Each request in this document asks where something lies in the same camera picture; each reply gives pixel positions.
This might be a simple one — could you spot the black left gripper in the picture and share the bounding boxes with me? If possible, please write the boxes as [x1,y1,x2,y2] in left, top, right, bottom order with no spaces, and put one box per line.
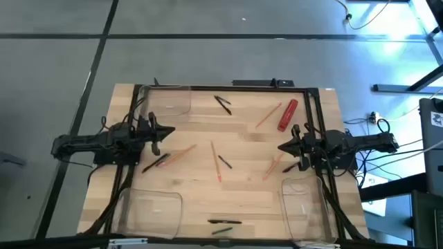
[140,111,176,156]

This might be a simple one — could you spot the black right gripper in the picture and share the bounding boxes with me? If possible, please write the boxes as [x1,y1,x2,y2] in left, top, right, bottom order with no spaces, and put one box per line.
[278,124,321,172]

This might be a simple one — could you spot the orange pencil pink eraser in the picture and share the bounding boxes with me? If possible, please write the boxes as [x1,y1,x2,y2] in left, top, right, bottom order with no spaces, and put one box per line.
[157,144,197,169]
[262,153,284,182]
[210,140,223,183]
[255,102,282,129]

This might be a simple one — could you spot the dark green pen printed crayons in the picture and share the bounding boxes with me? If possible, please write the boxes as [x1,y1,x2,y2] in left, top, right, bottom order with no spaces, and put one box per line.
[141,152,171,174]

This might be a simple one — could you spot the short dark crayon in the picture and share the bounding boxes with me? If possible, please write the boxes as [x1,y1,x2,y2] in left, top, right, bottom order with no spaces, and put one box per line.
[217,154,233,170]

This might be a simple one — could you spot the green crayon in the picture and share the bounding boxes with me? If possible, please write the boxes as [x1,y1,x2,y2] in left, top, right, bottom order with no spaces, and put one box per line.
[211,226,234,236]

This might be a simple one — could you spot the clear plastic bin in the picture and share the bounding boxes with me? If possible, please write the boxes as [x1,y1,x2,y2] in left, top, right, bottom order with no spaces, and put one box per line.
[279,175,338,243]
[138,85,192,118]
[111,187,183,239]

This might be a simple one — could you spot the white power strip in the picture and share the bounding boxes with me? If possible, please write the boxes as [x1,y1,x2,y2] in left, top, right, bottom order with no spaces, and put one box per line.
[368,111,385,125]

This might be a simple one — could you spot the white paper sheet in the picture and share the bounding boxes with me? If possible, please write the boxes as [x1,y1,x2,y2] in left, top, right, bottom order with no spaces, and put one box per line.
[361,172,388,217]

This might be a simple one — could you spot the black beam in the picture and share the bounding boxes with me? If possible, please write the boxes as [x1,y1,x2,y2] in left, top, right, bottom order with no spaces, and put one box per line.
[359,172,427,203]

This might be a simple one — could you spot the black floor stand base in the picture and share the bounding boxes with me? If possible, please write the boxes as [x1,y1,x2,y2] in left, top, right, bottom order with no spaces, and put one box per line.
[372,64,443,94]

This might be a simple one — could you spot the grey cabinet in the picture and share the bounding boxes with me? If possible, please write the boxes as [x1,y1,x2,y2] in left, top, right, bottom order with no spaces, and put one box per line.
[418,98,443,198]

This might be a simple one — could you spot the dark grey case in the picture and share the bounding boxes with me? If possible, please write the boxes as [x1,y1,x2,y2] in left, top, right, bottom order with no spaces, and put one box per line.
[410,189,443,249]

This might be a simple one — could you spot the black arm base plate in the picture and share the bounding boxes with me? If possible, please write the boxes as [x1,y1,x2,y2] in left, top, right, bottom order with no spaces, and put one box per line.
[311,154,359,171]
[93,149,141,166]

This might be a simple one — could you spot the black aluminium table frame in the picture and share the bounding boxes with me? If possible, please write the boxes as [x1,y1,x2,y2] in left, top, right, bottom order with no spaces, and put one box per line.
[78,84,370,243]

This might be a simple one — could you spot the black bracket bar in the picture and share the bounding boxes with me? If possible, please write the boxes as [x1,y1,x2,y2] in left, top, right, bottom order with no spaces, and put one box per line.
[232,78,295,87]

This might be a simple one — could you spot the silver metal bracket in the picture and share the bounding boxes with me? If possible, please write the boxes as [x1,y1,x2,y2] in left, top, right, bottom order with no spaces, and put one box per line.
[108,237,149,247]
[293,241,342,249]

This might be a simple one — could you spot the yellow floor cable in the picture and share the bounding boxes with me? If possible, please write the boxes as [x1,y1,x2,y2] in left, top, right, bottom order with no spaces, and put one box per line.
[334,0,392,31]

